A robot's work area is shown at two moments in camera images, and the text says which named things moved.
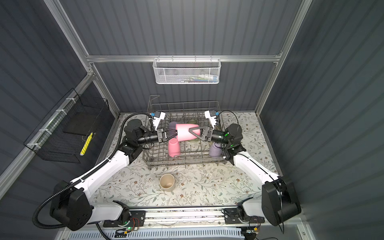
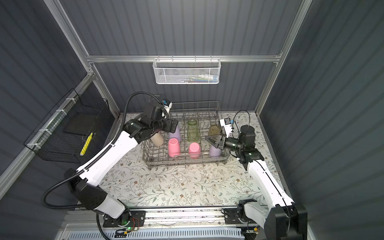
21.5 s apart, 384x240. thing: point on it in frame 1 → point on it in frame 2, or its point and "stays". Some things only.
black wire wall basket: (64, 134) stays
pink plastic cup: (174, 148) stays
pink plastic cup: (183, 131) → (194, 150)
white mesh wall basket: (186, 71) stays
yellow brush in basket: (83, 149) stays
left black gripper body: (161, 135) → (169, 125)
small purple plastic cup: (215, 149) stays
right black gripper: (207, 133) → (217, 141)
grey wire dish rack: (184, 134) stays
